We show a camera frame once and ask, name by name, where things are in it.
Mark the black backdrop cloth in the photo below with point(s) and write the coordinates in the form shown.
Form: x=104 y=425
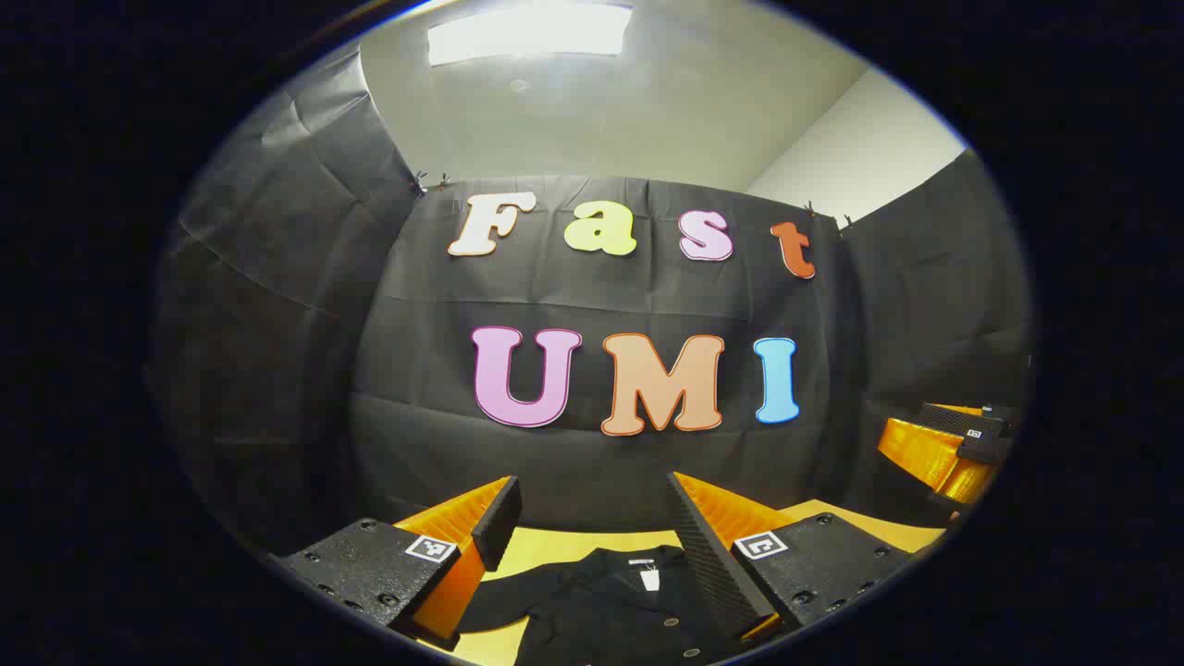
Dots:
x=416 y=324

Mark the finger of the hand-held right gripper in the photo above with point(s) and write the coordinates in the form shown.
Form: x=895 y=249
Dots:
x=934 y=453

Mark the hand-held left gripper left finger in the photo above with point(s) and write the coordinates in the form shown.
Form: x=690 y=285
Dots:
x=499 y=523

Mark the black button shirt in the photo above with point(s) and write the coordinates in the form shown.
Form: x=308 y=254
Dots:
x=601 y=601

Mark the ceiling light panel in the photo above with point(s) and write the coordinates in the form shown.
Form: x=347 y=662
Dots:
x=527 y=32

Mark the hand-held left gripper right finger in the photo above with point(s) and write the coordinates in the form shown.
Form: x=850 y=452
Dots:
x=712 y=564

